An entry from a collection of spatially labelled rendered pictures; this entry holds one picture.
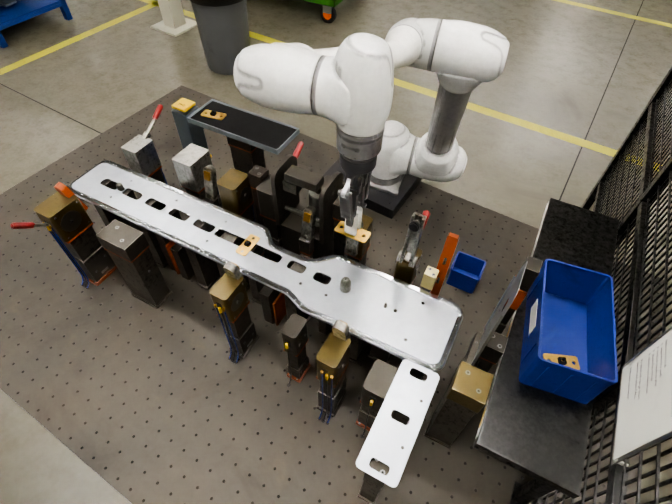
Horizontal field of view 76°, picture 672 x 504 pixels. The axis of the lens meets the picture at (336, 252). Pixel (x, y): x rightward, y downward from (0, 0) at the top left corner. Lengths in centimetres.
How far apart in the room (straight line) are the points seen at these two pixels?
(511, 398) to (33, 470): 197
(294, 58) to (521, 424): 91
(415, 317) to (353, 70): 71
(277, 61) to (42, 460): 202
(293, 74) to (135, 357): 111
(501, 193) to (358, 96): 254
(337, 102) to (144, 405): 110
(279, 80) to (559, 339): 93
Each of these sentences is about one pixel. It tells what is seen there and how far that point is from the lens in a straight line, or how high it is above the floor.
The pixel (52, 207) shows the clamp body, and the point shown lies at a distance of 161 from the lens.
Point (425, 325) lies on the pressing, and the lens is 121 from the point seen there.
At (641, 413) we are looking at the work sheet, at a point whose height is 124.
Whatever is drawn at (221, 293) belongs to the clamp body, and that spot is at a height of 105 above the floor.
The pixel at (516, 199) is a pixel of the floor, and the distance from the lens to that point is 322.
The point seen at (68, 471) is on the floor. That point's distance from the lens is 234.
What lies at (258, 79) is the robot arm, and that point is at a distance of 81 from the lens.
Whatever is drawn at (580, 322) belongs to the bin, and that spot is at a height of 103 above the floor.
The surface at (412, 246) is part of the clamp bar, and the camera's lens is 122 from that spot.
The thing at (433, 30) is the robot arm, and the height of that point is 153.
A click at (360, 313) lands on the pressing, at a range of 120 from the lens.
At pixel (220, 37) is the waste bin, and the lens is 418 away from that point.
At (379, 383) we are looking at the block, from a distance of 114.
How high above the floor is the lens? 203
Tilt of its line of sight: 51 degrees down
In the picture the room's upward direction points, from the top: 2 degrees clockwise
